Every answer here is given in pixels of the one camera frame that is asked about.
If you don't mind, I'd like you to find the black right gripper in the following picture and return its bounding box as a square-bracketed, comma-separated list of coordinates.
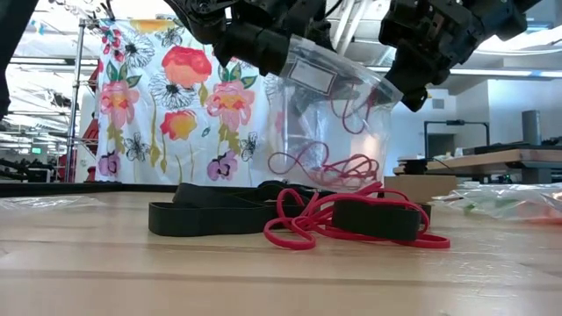
[379, 0, 485, 113]

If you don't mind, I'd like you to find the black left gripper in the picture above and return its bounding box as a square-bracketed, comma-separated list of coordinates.
[213, 0, 336, 77]

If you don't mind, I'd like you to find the green rubber band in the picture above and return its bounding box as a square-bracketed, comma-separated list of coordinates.
[463, 197, 522, 212]

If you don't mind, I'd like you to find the black device on table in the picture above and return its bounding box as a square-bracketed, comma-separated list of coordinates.
[398, 157, 429, 176]

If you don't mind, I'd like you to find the long ceiling light strip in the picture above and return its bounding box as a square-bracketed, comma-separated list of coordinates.
[447, 67, 562, 79]

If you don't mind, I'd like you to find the wooden background table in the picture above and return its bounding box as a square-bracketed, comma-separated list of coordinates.
[392, 147, 562, 185]

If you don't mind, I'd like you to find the brown cardboard box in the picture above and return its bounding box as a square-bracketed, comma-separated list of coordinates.
[384, 175, 458, 204]

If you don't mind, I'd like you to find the black flat tray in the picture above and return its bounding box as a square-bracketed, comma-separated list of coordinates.
[464, 140, 562, 154]

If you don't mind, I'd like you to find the white floral cloth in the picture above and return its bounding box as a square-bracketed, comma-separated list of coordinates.
[94, 16, 286, 185]

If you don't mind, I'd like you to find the black monitor stand frame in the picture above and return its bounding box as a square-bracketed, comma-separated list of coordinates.
[422, 118, 492, 157]

